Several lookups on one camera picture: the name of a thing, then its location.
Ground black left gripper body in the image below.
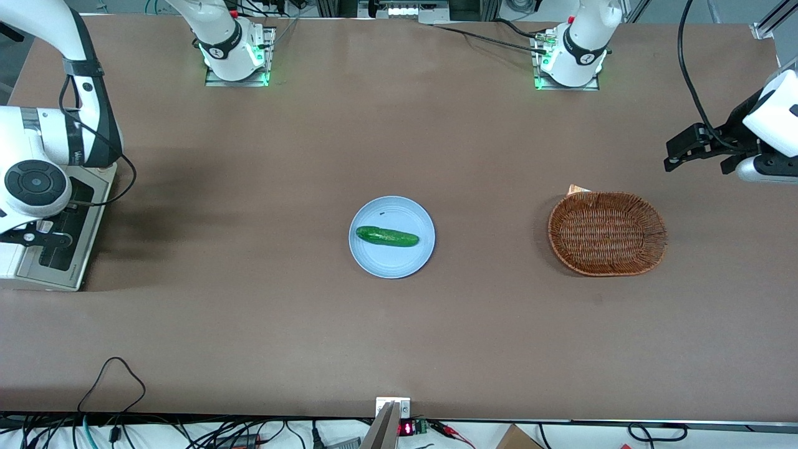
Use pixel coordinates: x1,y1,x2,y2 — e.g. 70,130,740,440
704,90,764,175

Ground oven door with glass window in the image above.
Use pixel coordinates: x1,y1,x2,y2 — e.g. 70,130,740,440
16,163,117,292

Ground white toaster oven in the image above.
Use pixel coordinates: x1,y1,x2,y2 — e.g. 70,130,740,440
0,163,117,292

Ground brown wicker basket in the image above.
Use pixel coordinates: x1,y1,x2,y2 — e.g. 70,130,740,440
547,191,668,278

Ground green cucumber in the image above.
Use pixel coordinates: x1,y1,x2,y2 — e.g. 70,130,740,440
355,226,420,248

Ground light blue round plate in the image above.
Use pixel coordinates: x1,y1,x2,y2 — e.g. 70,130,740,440
349,196,436,279

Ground white power strip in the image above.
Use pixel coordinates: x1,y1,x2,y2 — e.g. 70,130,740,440
373,0,451,25

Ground brown cardboard box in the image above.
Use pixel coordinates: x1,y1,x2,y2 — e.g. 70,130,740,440
496,424,545,449

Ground red clip leads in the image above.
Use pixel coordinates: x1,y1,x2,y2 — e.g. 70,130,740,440
430,420,476,448

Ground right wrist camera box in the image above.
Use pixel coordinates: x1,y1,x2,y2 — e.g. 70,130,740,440
0,231,73,249

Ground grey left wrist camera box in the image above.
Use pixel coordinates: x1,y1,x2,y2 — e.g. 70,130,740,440
736,155,798,185

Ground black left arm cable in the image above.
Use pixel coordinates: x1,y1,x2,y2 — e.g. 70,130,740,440
678,0,749,153

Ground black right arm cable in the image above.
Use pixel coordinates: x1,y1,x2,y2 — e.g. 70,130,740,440
59,75,137,208

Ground aluminium frame profile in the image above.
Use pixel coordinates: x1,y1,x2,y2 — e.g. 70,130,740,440
751,0,798,42

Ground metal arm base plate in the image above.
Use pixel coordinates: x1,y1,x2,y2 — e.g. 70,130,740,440
531,31,601,92
204,26,277,87

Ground black looped cable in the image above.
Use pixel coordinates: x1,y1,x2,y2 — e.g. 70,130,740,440
77,357,147,415

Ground black cable to arm base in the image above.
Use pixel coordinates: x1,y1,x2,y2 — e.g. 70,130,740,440
430,24,550,56

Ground black coiled cable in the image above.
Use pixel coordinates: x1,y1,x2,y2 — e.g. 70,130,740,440
627,422,690,443

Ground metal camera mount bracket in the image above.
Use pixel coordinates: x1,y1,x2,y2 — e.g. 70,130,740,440
362,397,412,449

